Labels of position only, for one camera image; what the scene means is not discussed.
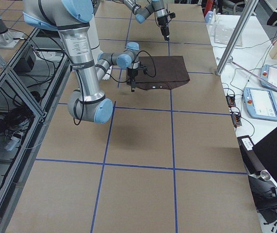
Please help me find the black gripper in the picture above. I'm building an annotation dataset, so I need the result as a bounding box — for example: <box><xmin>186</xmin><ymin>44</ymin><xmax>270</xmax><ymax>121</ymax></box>
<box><xmin>126</xmin><ymin>68</ymin><xmax>138</xmax><ymax>92</ymax></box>
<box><xmin>158</xmin><ymin>17</ymin><xmax>170</xmax><ymax>40</ymax></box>

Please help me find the dark brown t-shirt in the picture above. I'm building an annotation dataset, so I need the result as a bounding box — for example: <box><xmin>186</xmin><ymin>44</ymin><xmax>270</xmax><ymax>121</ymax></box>
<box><xmin>136</xmin><ymin>56</ymin><xmax>190</xmax><ymax>90</ymax></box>

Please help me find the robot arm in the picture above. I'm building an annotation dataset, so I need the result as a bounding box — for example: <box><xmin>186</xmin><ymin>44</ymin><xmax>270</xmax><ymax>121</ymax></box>
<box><xmin>122</xmin><ymin>0</ymin><xmax>175</xmax><ymax>41</ymax></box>
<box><xmin>23</xmin><ymin>0</ymin><xmax>139</xmax><ymax>123</ymax></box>

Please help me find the red cylinder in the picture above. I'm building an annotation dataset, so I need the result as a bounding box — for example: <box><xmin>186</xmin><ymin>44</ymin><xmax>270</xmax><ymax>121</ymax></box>
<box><xmin>204</xmin><ymin>0</ymin><xmax>214</xmax><ymax>16</ymax></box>

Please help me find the clear plastic bag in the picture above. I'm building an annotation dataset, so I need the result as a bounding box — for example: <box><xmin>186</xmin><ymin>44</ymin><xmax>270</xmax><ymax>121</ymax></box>
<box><xmin>214</xmin><ymin>24</ymin><xmax>235</xmax><ymax>45</ymax></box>

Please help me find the reacher grabber tool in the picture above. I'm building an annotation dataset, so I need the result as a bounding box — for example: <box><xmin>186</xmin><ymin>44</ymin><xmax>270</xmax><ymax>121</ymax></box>
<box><xmin>226</xmin><ymin>56</ymin><xmax>277</xmax><ymax>91</ymax></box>

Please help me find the orange terminal board far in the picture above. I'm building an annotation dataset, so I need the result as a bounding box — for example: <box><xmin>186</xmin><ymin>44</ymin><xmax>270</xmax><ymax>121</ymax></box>
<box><xmin>225</xmin><ymin>95</ymin><xmax>236</xmax><ymax>108</ymax></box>

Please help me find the orange terminal board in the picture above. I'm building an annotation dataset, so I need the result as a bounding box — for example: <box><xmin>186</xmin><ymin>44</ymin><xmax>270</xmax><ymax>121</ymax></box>
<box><xmin>225</xmin><ymin>95</ymin><xmax>236</xmax><ymax>108</ymax></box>
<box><xmin>231</xmin><ymin>112</ymin><xmax>242</xmax><ymax>128</ymax></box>

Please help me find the orange terminal board near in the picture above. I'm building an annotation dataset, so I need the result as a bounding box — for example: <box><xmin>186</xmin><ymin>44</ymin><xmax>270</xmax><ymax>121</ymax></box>
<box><xmin>231</xmin><ymin>112</ymin><xmax>242</xmax><ymax>128</ymax></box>

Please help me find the black electronics box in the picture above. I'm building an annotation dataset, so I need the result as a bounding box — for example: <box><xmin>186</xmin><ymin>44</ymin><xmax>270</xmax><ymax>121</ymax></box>
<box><xmin>13</xmin><ymin>49</ymin><xmax>36</xmax><ymax>73</ymax></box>

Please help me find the near teach pendant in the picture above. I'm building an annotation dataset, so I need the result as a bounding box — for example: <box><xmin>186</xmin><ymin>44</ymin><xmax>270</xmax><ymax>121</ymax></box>
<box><xmin>243</xmin><ymin>87</ymin><xmax>277</xmax><ymax>121</ymax></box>

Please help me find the teach pendant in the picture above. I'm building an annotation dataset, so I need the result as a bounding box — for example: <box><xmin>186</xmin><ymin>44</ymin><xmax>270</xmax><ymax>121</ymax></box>
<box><xmin>260</xmin><ymin>65</ymin><xmax>277</xmax><ymax>90</ymax></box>
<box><xmin>243</xmin><ymin>87</ymin><xmax>277</xmax><ymax>121</ymax></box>

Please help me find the far teach pendant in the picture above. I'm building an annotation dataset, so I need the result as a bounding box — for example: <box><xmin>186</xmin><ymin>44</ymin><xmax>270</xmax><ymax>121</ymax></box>
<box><xmin>260</xmin><ymin>65</ymin><xmax>277</xmax><ymax>90</ymax></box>

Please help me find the black box with label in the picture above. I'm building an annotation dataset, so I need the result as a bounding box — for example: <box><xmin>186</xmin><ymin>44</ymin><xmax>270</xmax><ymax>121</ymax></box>
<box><xmin>237</xmin><ymin>135</ymin><xmax>265</xmax><ymax>176</ymax></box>

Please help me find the metal cup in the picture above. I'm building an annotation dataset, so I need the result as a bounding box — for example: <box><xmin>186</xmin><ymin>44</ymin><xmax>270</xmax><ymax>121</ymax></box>
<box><xmin>259</xmin><ymin>170</ymin><xmax>271</xmax><ymax>182</ymax></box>

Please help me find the aluminium frame post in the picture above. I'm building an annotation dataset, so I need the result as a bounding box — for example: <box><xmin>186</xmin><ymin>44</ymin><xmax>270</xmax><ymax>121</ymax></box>
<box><xmin>215</xmin><ymin>0</ymin><xmax>259</xmax><ymax>76</ymax></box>

